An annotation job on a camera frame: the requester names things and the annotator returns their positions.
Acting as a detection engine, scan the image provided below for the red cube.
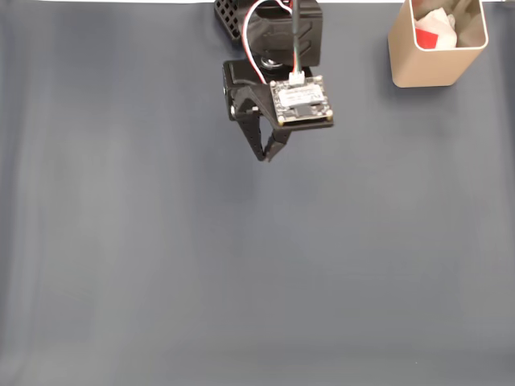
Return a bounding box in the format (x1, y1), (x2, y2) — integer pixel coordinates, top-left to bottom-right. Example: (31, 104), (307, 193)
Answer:
(414, 27), (441, 51)

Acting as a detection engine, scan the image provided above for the beige rounded box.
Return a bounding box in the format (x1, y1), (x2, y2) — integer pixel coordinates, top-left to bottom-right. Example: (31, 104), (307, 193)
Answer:
(387, 0), (489, 88)

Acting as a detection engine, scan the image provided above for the dark grey mat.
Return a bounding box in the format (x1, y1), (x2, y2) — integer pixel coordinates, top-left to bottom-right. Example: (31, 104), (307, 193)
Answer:
(0, 2), (515, 386)

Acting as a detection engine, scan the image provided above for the white crumpled paper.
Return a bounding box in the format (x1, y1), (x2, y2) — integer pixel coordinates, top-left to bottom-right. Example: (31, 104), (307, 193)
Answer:
(413, 8), (459, 50)

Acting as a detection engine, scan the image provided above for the white red motor cable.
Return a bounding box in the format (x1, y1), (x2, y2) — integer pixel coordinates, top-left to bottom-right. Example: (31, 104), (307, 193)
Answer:
(241, 0), (295, 85)

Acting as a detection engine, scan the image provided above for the camera circuit board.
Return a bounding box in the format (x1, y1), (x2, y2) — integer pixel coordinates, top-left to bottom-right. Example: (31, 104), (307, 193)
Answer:
(268, 75), (335, 129)

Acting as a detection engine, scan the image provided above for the dark camera cable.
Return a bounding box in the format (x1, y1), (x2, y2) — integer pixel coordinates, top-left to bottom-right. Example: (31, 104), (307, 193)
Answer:
(288, 0), (307, 86)

